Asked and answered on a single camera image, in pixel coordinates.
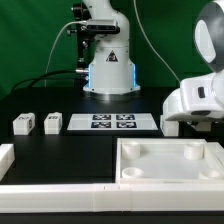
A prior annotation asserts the white cable left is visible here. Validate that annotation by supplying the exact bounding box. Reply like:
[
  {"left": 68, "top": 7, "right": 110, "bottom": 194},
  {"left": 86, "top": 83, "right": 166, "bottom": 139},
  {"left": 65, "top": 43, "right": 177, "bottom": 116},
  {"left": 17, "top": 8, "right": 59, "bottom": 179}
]
[{"left": 44, "top": 20, "right": 88, "bottom": 88}]

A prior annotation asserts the white front fence rail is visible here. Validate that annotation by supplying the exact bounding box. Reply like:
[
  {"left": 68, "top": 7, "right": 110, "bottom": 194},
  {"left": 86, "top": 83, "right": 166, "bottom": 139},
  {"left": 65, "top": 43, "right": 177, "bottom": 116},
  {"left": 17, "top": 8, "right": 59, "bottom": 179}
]
[{"left": 0, "top": 183, "right": 224, "bottom": 213}]

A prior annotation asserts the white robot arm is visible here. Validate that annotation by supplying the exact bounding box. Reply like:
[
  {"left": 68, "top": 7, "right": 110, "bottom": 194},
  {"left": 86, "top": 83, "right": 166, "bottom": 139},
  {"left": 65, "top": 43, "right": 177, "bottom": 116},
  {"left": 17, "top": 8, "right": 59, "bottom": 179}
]
[{"left": 82, "top": 0, "right": 224, "bottom": 121}]

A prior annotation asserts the white square tabletop part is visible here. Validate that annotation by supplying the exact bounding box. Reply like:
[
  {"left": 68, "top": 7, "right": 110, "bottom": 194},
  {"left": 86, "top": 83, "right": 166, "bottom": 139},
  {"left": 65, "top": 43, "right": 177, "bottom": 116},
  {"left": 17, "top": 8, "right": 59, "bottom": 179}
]
[{"left": 115, "top": 138, "right": 224, "bottom": 184}]

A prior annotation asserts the white marker sheet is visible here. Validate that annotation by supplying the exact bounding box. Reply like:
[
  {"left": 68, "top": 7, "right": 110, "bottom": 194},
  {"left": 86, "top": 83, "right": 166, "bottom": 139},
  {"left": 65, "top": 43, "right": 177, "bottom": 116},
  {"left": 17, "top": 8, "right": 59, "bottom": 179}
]
[{"left": 68, "top": 113, "right": 157, "bottom": 131}]

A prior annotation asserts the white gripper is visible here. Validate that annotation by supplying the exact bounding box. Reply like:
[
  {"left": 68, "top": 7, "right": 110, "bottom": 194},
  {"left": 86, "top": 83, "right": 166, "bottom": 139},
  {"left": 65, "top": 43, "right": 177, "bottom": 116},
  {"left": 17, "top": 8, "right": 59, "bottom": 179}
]
[{"left": 163, "top": 72, "right": 224, "bottom": 122}]

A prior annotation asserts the black cable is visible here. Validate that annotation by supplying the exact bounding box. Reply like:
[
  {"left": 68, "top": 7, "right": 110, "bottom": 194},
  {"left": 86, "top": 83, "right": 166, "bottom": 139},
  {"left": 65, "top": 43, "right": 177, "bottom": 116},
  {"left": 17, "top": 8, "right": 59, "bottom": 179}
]
[{"left": 11, "top": 69, "right": 88, "bottom": 93}]

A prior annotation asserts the white cable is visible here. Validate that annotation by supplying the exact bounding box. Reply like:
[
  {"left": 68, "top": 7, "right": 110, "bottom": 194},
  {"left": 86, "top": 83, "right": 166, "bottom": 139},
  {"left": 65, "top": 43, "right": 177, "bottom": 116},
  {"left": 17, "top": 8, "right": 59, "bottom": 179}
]
[
  {"left": 44, "top": 20, "right": 88, "bottom": 88},
  {"left": 133, "top": 0, "right": 182, "bottom": 83}
]

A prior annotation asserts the black camera on stand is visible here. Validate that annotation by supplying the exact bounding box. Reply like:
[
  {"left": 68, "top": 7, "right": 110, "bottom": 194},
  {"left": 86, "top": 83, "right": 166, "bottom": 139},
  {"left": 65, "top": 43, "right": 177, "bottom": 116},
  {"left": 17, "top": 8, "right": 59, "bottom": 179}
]
[{"left": 67, "top": 3, "right": 120, "bottom": 81}]

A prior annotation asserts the white left fence piece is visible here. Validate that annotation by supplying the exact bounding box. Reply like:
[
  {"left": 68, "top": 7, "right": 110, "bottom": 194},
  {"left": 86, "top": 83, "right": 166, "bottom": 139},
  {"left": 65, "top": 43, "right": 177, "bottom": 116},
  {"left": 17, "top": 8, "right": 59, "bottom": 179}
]
[{"left": 0, "top": 144, "right": 15, "bottom": 181}]

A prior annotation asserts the white cable right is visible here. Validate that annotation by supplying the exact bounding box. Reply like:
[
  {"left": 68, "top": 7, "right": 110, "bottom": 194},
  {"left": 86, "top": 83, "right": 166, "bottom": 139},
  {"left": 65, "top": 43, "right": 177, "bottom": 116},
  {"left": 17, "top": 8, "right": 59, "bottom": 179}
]
[{"left": 133, "top": 0, "right": 182, "bottom": 83}]

